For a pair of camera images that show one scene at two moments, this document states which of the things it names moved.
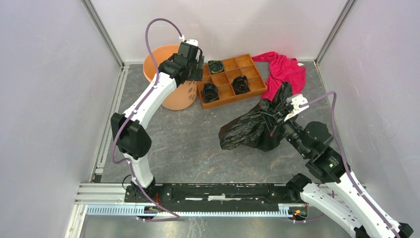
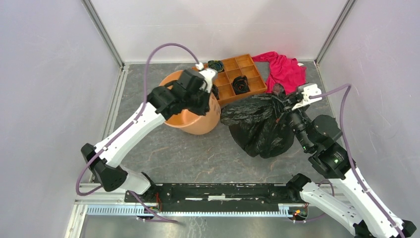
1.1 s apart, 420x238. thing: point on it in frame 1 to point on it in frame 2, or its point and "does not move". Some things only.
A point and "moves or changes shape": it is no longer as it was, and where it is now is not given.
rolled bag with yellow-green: [216, 66] does not move
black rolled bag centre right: [240, 85] does not move
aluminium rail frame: [107, 199] does not move
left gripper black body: [196, 69] to [197, 103]
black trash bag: [251, 129] moves or changes shape
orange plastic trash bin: [184, 96] moves or changes shape
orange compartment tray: [241, 65] does not move
